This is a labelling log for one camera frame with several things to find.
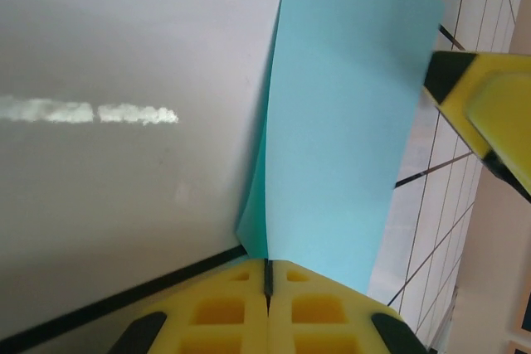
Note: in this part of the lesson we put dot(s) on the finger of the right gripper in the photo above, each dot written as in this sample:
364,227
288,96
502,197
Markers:
510,122

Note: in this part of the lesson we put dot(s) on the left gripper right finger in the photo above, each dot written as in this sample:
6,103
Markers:
323,316

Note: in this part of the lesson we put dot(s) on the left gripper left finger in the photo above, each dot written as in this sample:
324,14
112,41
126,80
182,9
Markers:
215,312

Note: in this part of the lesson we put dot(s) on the teal paper sheet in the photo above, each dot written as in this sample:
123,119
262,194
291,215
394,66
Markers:
340,122

